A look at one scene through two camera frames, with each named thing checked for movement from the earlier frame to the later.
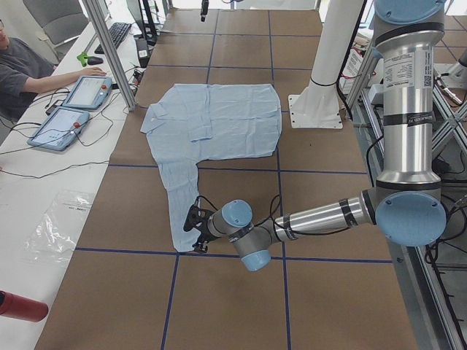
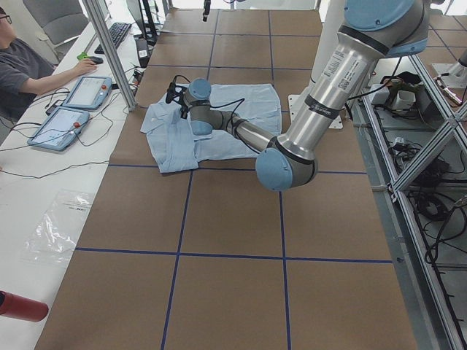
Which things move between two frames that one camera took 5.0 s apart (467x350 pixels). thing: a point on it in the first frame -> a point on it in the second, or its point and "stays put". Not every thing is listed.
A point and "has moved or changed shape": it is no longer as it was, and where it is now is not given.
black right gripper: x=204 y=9 stays put
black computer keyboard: x=117 y=30 stays put
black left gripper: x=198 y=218 -> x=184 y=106
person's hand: x=90 y=71 -> x=85 y=65
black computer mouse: x=93 y=60 stays put
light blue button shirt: x=190 y=123 has moved or changed shape
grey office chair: x=60 y=21 stays put
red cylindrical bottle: x=20 y=307 stays put
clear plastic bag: x=53 y=239 stays put
